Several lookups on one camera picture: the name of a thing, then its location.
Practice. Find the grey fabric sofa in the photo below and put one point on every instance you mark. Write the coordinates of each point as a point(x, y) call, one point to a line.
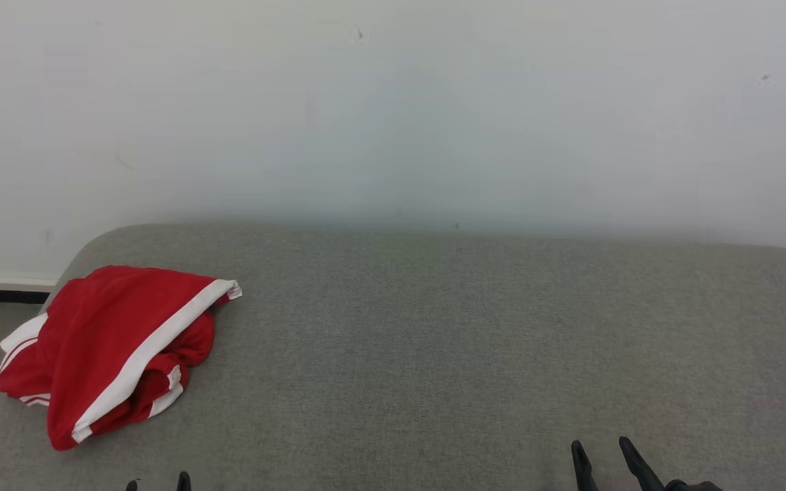
point(434, 341)

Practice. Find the red garment white striped sleeves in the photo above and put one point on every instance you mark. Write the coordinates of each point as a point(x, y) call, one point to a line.
point(21, 368)

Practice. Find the red garment wide white band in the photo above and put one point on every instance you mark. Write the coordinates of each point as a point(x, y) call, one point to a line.
point(93, 327)

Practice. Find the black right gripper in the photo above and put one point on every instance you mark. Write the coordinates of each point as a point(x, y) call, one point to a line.
point(693, 486)

